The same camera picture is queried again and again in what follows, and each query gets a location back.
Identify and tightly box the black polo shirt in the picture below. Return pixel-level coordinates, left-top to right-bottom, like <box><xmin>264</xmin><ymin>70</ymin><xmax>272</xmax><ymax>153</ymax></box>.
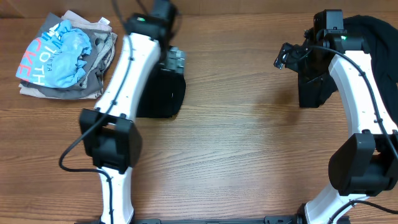
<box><xmin>136</xmin><ymin>64</ymin><xmax>186</xmax><ymax>118</ymax></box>

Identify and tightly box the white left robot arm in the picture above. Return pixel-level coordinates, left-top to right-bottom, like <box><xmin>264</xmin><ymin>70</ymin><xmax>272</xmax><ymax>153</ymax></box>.
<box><xmin>80</xmin><ymin>1</ymin><xmax>177</xmax><ymax>223</ymax></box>

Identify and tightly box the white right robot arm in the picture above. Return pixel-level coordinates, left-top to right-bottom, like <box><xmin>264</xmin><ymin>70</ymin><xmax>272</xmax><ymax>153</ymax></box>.
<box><xmin>304</xmin><ymin>9</ymin><xmax>397</xmax><ymax>223</ymax></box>

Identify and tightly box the grey folded garment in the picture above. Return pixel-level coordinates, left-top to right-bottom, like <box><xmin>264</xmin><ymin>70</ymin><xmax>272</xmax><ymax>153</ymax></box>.
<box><xmin>20</xmin><ymin>12</ymin><xmax>109</xmax><ymax>100</ymax></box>

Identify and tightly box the black t-shirt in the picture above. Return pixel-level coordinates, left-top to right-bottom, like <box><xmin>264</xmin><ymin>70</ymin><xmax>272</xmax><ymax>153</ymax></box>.
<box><xmin>298</xmin><ymin>15</ymin><xmax>397</xmax><ymax>123</ymax></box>

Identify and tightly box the beige folded garment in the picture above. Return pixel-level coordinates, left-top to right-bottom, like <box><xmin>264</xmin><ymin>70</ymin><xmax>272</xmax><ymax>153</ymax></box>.
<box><xmin>18</xmin><ymin>10</ymin><xmax>118</xmax><ymax>100</ymax></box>

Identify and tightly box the light blue printed t-shirt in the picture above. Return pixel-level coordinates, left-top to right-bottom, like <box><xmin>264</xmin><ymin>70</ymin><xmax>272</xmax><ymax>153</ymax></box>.
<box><xmin>16</xmin><ymin>20</ymin><xmax>92</xmax><ymax>88</ymax></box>

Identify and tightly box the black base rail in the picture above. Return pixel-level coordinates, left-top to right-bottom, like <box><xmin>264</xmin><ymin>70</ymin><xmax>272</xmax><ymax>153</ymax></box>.
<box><xmin>74</xmin><ymin>215</ymin><xmax>351</xmax><ymax>224</ymax></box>

